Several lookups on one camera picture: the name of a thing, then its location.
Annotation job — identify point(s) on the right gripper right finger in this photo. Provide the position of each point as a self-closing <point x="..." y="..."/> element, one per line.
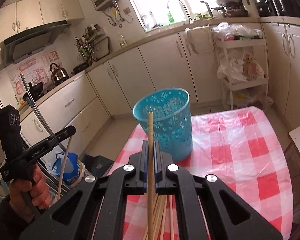
<point x="172" y="179"/>

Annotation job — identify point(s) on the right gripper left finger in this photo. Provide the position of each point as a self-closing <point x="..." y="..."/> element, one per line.
<point x="113" y="191"/>

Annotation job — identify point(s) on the dish rack with utensils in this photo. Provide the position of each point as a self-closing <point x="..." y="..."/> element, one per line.
<point x="93" y="45"/>

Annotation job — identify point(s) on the kitchen faucet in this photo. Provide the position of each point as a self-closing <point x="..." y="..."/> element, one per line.
<point x="184" y="9"/>

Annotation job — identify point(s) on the person's left hand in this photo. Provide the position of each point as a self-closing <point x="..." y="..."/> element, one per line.
<point x="29" y="196"/>

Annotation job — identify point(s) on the blue white bag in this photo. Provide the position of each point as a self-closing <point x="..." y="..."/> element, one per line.
<point x="74" y="170"/>

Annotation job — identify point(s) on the blue plastic basket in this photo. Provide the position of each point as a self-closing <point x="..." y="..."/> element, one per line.
<point x="172" y="124"/>

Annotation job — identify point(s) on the black wok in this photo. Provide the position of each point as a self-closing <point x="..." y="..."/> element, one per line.
<point x="36" y="90"/>

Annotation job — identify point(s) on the red checkered tablecloth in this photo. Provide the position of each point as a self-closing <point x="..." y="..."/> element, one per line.
<point x="241" y="148"/>

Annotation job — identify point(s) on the steel kettle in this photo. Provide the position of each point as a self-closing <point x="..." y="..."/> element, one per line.
<point x="58" y="74"/>

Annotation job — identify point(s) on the range hood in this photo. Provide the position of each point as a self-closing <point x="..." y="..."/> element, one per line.
<point x="31" y="41"/>

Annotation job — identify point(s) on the white rolling storage cart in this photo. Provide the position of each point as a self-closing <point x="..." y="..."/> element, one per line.
<point x="243" y="69"/>

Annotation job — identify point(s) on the green bottle on windowsill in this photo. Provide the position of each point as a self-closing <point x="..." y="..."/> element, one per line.
<point x="170" y="18"/>

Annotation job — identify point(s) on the stack of pots and pans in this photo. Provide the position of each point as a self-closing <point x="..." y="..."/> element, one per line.
<point x="231" y="8"/>

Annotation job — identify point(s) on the blue mop handle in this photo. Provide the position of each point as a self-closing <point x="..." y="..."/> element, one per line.
<point x="34" y="107"/>

